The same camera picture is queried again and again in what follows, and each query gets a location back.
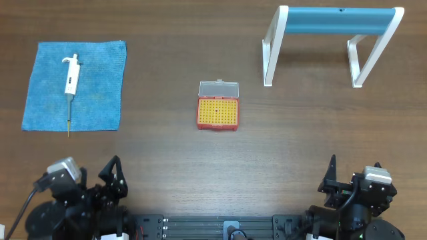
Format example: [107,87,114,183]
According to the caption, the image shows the red and yellow tip box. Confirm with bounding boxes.
[195,78,241,132]

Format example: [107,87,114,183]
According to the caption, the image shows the blue cloth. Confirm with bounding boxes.
[21,40,128,133]

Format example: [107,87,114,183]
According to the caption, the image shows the mounting rail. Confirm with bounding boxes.
[128,213,308,240]

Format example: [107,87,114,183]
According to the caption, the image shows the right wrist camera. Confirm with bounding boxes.
[362,165,393,187]

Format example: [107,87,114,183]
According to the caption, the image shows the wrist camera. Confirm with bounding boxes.
[45,156,83,183]
[362,165,393,187]

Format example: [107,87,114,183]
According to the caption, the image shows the white pipette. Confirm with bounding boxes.
[61,53,83,139]

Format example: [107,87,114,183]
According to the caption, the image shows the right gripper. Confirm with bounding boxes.
[318,154,398,218]

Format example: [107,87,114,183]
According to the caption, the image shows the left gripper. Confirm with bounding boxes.
[53,155,130,210]

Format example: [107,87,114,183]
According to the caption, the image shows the black cable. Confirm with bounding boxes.
[3,172,51,240]
[335,175,363,214]

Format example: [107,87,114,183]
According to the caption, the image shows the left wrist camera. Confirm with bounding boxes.
[45,156,83,183]

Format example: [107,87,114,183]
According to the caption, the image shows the white and blue stand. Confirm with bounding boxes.
[262,5,406,89]

